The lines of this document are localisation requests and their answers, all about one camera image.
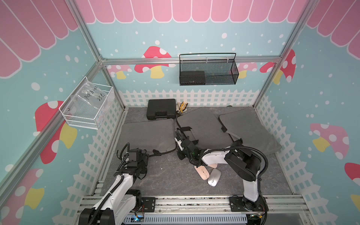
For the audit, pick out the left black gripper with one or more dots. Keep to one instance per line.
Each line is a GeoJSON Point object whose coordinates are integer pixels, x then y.
{"type": "Point", "coordinates": [144, 157]}

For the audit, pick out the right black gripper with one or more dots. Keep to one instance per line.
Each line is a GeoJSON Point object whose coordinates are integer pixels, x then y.
{"type": "Point", "coordinates": [178, 152]}

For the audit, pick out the grey laptop bag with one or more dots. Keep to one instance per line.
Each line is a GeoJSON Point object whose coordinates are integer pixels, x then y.
{"type": "Point", "coordinates": [205, 128]}
{"type": "Point", "coordinates": [149, 135]}
{"type": "Point", "coordinates": [244, 124]}

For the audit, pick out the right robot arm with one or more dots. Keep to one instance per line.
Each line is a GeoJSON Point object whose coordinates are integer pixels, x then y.
{"type": "Point", "coordinates": [247, 162]}

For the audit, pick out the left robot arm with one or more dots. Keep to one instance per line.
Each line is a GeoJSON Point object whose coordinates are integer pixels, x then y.
{"type": "Point", "coordinates": [120, 199]}

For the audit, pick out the silver mouse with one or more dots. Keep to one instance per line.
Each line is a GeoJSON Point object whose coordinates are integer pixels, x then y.
{"type": "Point", "coordinates": [214, 177]}

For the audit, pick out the clear plastic bag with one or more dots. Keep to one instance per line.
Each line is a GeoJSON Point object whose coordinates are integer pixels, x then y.
{"type": "Point", "coordinates": [91, 101]}

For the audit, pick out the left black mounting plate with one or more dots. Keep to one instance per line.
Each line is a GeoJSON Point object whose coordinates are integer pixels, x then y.
{"type": "Point", "coordinates": [145, 204]}

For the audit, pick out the black mounting plate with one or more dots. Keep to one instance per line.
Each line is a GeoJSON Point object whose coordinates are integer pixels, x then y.
{"type": "Point", "coordinates": [242, 204]}
{"type": "Point", "coordinates": [145, 204]}

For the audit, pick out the yellow black pliers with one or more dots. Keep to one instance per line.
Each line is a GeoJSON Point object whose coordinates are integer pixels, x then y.
{"type": "Point", "coordinates": [181, 107]}

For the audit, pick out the black plastic tool case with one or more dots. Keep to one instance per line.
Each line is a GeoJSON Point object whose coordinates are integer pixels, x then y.
{"type": "Point", "coordinates": [161, 109]}

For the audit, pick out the black box in basket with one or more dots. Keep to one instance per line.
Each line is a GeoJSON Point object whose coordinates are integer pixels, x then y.
{"type": "Point", "coordinates": [192, 78]}

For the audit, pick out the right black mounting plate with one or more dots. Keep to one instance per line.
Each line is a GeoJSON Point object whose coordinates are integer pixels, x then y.
{"type": "Point", "coordinates": [242, 204]}

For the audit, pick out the black wire mesh basket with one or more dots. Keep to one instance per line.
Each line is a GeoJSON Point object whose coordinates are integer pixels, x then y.
{"type": "Point", "coordinates": [219, 68]}

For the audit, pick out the white wire basket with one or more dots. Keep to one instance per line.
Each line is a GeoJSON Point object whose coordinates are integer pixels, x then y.
{"type": "Point", "coordinates": [79, 121]}

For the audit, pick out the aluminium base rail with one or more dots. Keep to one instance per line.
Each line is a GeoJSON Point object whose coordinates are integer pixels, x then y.
{"type": "Point", "coordinates": [277, 204]}

